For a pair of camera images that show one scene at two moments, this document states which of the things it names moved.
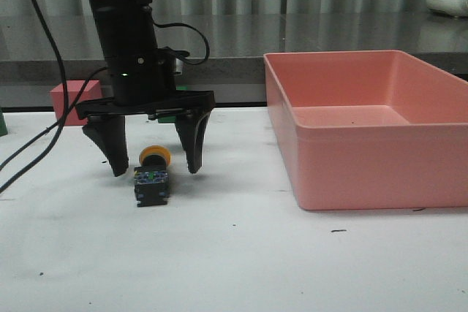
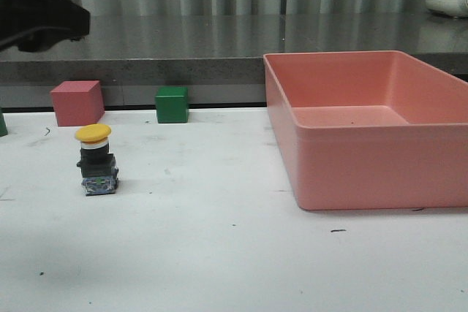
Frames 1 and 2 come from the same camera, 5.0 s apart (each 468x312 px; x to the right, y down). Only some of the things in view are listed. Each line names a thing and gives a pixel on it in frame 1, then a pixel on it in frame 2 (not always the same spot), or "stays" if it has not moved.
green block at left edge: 3,127 stays
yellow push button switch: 151,177 -> 99,172
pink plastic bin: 370,129 stays
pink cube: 91,92 stays
